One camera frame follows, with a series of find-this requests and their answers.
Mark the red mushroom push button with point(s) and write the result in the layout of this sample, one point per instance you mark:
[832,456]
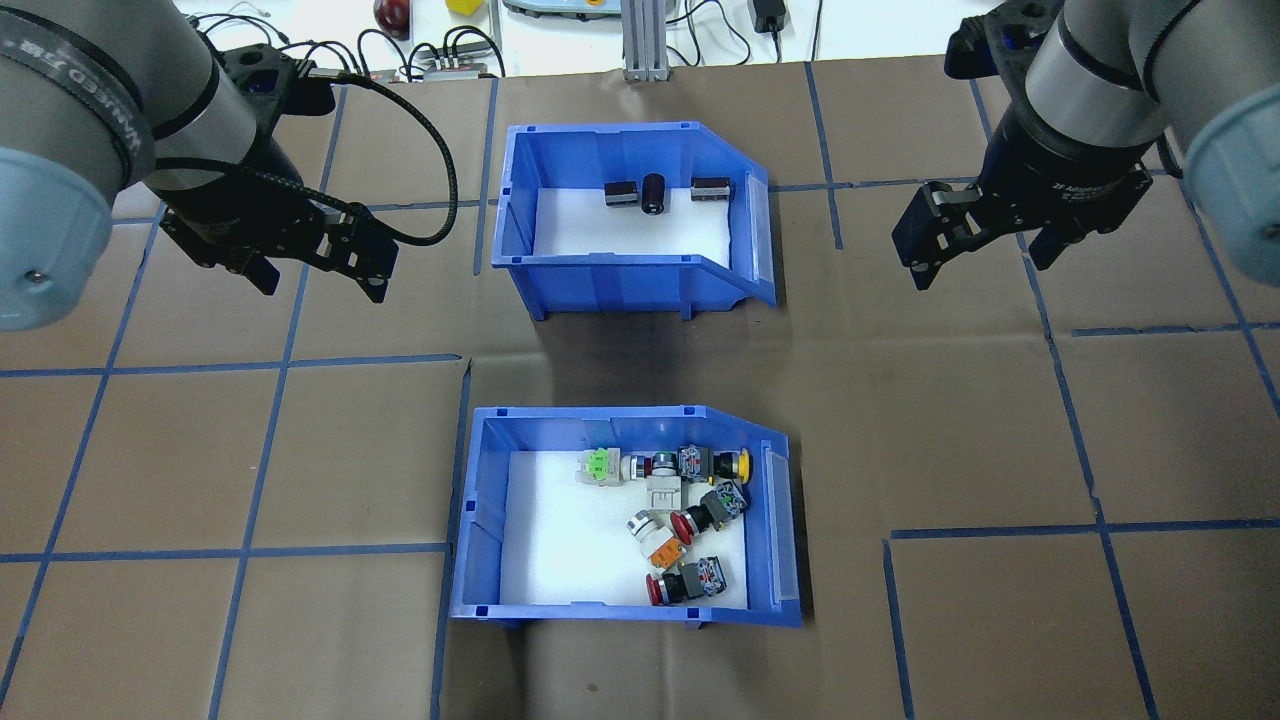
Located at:
[708,513]
[685,583]

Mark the blue button storage bin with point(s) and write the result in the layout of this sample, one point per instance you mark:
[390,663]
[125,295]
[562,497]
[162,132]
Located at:
[485,520]

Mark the orange block push button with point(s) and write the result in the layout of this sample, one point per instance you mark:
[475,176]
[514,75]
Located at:
[655,540]

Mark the dark red round object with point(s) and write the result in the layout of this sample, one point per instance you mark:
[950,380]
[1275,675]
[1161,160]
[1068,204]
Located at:
[392,12]

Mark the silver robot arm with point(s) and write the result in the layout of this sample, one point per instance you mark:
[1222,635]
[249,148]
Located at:
[100,80]
[1090,70]

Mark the grey usb hub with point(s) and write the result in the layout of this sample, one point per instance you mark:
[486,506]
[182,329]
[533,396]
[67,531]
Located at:
[452,62]

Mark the mixed small parts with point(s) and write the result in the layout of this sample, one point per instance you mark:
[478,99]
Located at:
[560,540]

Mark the green block push button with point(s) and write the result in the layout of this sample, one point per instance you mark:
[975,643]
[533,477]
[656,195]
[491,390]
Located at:
[600,465]

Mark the black power adapter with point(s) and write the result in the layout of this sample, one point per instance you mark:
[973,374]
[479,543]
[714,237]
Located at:
[768,15]

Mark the aluminium profile post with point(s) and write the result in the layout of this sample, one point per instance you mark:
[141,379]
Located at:
[648,40]

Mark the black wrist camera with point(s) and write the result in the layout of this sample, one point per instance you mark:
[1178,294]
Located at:
[1000,45]
[270,80]

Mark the yellow cap push button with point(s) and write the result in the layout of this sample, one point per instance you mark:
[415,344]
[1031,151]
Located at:
[720,464]

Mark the yellow cube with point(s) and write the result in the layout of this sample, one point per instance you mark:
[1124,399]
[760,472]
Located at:
[463,5]

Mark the dark cylindrical batteries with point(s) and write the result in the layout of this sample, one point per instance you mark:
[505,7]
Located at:
[600,230]

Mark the black cylindrical capacitor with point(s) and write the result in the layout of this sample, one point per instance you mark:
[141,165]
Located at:
[622,194]
[654,194]
[710,190]

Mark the grey blue teach pendant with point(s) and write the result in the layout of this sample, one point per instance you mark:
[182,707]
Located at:
[560,8]

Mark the blue capacitor storage bin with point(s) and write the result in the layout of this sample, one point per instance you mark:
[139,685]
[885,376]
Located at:
[600,275]

